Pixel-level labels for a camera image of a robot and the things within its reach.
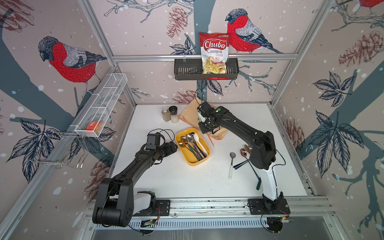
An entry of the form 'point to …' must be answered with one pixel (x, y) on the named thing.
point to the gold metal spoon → (182, 144)
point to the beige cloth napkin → (189, 113)
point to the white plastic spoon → (196, 138)
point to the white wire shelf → (90, 120)
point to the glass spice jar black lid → (173, 110)
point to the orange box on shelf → (93, 125)
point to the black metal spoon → (241, 163)
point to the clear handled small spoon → (232, 155)
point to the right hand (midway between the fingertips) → (203, 128)
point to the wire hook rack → (60, 148)
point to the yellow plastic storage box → (188, 158)
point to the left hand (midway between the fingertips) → (174, 145)
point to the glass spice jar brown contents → (166, 114)
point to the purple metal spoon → (190, 138)
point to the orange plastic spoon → (210, 139)
